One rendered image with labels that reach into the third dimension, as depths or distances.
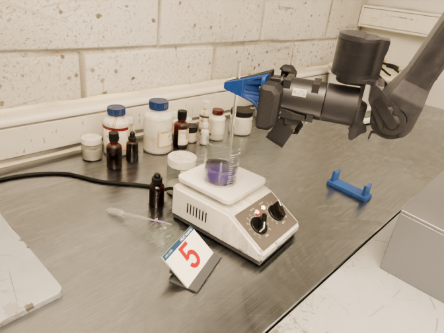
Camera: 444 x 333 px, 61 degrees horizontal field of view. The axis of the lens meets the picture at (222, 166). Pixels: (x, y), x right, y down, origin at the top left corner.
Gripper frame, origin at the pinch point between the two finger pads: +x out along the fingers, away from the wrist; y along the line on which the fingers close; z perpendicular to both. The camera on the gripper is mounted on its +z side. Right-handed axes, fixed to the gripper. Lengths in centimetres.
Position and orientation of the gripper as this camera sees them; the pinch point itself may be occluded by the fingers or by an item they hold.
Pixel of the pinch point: (245, 88)
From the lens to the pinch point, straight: 61.1
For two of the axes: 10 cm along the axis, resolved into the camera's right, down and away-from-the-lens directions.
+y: 3.0, -3.9, 8.7
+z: -1.0, 9.0, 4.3
